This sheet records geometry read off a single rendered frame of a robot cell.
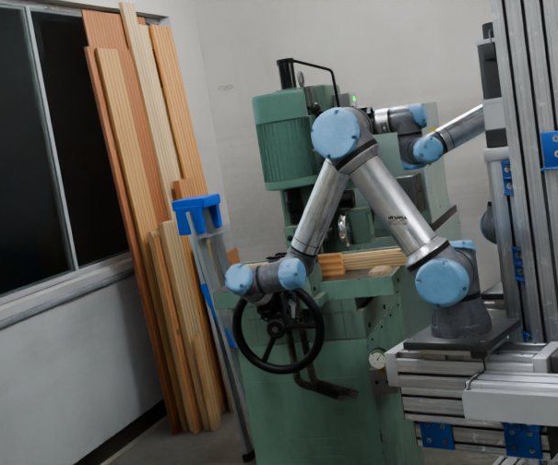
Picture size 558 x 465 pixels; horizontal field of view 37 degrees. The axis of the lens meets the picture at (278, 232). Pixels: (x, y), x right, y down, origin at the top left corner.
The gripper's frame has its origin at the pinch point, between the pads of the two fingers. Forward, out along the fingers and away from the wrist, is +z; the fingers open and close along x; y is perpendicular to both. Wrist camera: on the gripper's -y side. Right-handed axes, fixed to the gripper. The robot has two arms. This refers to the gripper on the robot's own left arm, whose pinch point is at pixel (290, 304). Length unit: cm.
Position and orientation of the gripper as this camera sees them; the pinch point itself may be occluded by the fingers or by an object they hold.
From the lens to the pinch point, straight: 242.4
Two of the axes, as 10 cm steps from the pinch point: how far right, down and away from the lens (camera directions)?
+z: 4.1, 3.2, 8.5
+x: 9.1, -2.0, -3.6
